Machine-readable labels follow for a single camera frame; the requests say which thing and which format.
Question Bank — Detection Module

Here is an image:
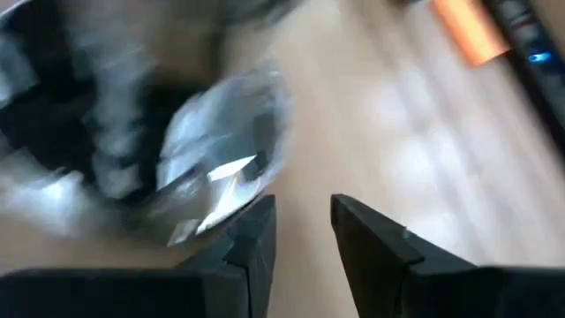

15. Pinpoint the orange sticky note pad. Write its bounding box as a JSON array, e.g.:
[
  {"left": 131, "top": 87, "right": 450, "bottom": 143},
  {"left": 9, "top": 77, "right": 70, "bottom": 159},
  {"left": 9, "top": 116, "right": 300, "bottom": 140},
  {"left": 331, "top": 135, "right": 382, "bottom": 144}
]
[{"left": 430, "top": 0, "right": 513, "bottom": 67}]

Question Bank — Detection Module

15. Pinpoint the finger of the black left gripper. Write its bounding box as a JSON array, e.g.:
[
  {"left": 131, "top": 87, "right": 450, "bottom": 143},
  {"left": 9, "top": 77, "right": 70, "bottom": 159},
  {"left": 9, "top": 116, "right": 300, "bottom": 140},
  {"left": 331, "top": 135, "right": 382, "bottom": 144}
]
[{"left": 0, "top": 57, "right": 102, "bottom": 178}]

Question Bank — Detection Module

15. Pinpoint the black aluminium table frame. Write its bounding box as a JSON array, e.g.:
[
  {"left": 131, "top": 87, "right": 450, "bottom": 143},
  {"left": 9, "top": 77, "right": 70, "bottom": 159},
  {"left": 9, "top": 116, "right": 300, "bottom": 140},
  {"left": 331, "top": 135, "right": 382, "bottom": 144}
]
[{"left": 483, "top": 0, "right": 565, "bottom": 155}]

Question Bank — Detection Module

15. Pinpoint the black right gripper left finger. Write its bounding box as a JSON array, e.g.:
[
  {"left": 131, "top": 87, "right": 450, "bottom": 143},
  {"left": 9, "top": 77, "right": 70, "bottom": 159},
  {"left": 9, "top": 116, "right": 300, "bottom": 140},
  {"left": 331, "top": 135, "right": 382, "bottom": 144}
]
[{"left": 0, "top": 193, "right": 277, "bottom": 318}]

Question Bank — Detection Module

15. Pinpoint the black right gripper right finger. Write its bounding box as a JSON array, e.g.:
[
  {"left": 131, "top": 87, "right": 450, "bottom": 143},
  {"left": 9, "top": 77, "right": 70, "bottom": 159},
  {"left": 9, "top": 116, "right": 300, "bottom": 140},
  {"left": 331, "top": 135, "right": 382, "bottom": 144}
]
[{"left": 330, "top": 193, "right": 565, "bottom": 318}]

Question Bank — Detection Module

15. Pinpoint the chrome lamp socket base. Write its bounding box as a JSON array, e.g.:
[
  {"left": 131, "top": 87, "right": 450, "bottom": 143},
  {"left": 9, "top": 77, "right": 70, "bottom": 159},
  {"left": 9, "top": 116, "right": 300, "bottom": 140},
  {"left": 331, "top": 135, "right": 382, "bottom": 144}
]
[{"left": 87, "top": 57, "right": 295, "bottom": 248}]

